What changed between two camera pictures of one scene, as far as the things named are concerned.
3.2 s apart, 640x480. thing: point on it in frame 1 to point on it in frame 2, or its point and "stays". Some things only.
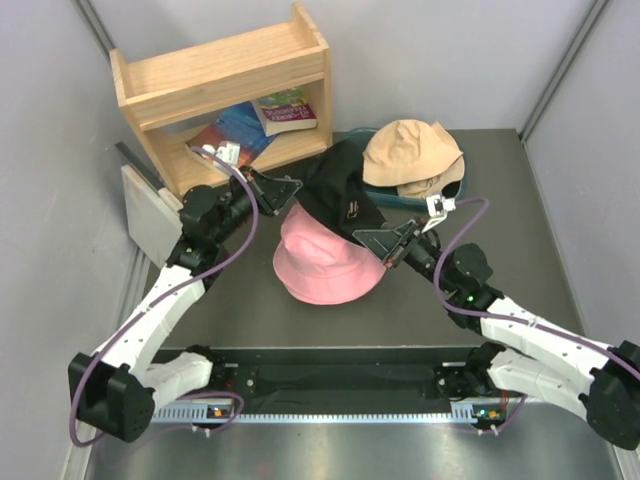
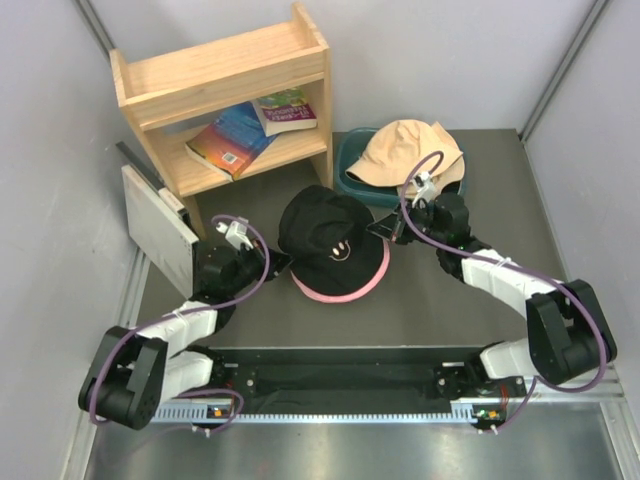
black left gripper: [275, 191] to [277, 262]
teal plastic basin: [391, 197] stays
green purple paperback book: [285, 111] stays
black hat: [334, 189] to [326, 233]
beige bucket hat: [406, 150] stays
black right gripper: [384, 243] to [387, 227]
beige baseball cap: [426, 189] stays
